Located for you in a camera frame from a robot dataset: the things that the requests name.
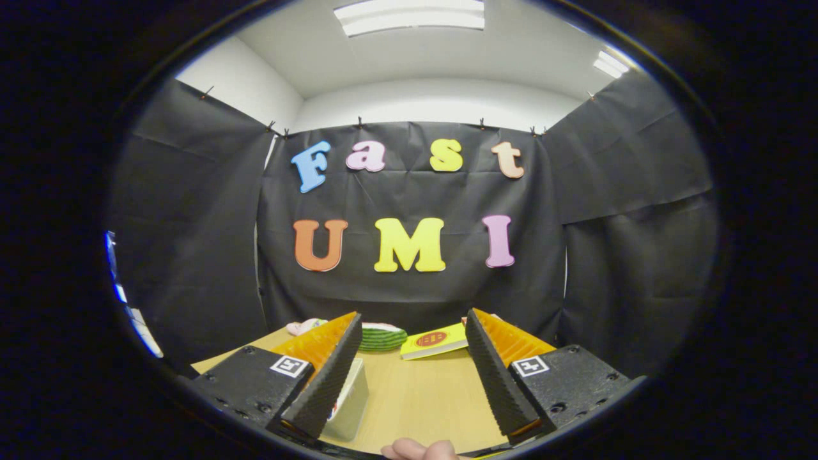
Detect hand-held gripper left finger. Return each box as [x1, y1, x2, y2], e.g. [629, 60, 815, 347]
[192, 312, 364, 440]

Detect yellow book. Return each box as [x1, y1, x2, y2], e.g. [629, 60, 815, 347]
[400, 323, 470, 361]

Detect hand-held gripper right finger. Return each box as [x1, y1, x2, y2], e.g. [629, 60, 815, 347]
[465, 308, 635, 446]

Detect pink green plush toy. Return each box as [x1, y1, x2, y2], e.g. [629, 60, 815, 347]
[286, 318, 328, 337]

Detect beige fabric storage box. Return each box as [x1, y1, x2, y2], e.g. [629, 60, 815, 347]
[318, 356, 371, 443]

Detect small ceiling light panel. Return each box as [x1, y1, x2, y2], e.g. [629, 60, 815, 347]
[592, 50, 631, 80]

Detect black backdrop cloth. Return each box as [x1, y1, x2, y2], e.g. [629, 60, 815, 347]
[109, 70, 720, 384]

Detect watermelon slice plush cushion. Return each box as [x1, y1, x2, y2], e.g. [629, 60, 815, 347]
[360, 322, 408, 352]

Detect large ceiling light panel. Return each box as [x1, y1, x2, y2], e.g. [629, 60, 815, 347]
[334, 0, 485, 38]

